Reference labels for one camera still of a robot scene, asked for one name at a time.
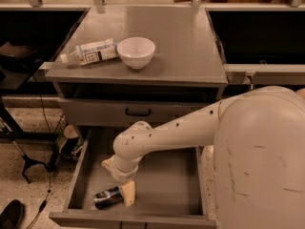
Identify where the black shoe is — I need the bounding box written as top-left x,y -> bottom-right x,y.
0,199 -> 24,229

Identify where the black tripod stand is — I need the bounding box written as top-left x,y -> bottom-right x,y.
0,98 -> 51,185

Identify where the clear plastic water bottle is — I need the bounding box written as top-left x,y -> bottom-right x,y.
60,38 -> 118,66

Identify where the grey top drawer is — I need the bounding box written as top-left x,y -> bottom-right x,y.
57,97 -> 221,128

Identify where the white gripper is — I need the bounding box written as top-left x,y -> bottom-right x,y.
101,157 -> 139,207

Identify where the white ceramic bowl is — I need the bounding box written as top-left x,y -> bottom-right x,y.
117,37 -> 155,70

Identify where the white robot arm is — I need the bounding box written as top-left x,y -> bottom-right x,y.
102,86 -> 305,229

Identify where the black side table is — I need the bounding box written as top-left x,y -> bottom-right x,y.
0,42 -> 40,91

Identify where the black cable left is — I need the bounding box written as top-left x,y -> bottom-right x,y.
27,76 -> 55,229

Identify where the wire basket with cups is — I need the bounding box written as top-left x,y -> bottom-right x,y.
55,124 -> 83,160

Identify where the grey drawer cabinet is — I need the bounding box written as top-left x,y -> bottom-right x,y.
45,5 -> 229,229

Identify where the blue silver redbull can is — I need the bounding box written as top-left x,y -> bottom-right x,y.
93,187 -> 123,209

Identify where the black drawer handle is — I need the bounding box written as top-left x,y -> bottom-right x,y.
125,108 -> 152,116

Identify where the metal rail frame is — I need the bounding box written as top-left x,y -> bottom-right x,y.
224,64 -> 305,85

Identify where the grey open middle drawer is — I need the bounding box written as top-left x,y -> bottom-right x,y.
50,127 -> 216,229

